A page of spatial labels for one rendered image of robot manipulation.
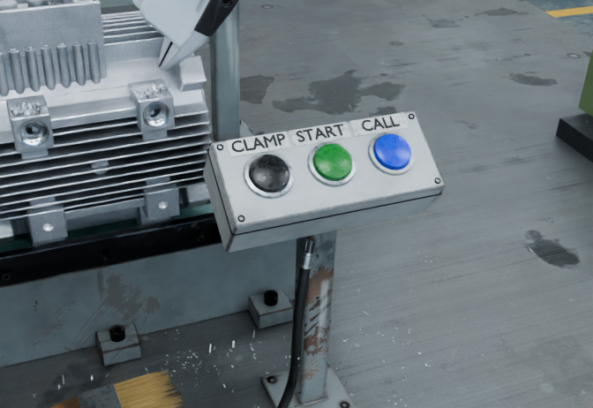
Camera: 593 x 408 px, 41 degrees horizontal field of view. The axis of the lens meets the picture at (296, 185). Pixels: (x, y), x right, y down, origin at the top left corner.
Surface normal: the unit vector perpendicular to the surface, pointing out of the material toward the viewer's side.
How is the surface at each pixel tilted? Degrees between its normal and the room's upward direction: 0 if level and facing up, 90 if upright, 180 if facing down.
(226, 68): 90
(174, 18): 93
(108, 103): 0
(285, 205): 33
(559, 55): 0
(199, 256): 90
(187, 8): 93
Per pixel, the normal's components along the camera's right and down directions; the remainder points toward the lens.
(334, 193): 0.22, -0.44
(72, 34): 0.38, 0.50
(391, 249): 0.03, -0.85
